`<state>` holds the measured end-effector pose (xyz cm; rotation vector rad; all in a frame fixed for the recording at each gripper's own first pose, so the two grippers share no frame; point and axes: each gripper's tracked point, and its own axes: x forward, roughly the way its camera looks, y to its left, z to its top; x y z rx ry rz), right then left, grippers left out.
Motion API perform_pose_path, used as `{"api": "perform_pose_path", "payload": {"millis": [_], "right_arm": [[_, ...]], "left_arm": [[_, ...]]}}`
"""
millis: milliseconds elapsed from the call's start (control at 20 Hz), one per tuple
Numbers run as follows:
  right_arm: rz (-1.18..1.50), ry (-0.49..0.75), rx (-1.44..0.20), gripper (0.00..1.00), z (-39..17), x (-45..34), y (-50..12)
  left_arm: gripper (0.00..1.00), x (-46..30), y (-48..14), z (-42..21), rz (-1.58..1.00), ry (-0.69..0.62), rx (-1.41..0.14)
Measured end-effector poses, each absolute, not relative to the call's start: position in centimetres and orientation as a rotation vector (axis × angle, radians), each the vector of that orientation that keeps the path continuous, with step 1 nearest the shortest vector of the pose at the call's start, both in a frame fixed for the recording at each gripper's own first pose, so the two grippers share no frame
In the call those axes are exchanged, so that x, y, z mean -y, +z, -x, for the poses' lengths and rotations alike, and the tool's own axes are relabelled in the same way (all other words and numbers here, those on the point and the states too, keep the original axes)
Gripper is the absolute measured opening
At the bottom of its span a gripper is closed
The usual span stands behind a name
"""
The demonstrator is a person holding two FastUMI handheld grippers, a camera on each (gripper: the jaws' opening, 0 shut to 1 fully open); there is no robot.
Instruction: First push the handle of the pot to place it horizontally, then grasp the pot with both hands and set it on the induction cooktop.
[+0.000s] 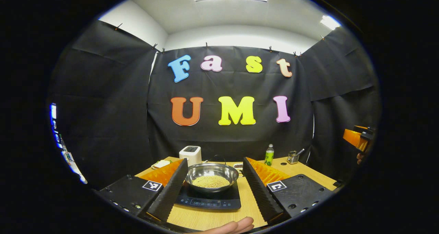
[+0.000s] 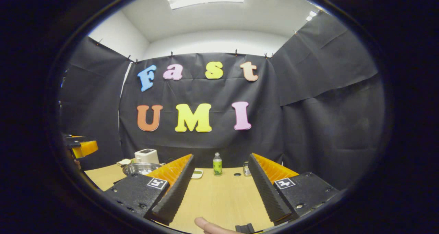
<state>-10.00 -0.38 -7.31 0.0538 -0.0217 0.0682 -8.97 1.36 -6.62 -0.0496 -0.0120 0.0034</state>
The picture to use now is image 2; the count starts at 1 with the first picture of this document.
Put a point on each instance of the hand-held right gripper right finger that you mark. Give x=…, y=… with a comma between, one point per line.
x=265, y=189

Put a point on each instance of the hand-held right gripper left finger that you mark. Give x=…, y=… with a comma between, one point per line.
x=176, y=189

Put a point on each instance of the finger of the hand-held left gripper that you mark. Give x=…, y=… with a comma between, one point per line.
x=85, y=148

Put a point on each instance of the stainless steel pot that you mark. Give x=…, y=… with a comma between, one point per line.
x=139, y=168

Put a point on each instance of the white divided bean dish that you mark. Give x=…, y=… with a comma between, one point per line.
x=198, y=174

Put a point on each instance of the metal mesh utensil holder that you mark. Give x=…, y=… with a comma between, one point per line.
x=247, y=169

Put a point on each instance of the white toaster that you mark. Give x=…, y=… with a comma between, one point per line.
x=146, y=157

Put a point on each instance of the green label bottle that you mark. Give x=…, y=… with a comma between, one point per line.
x=217, y=166

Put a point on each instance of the black backdrop cloth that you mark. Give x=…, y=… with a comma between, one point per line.
x=308, y=107

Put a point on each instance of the small ceiling light panel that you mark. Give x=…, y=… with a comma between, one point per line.
x=311, y=15

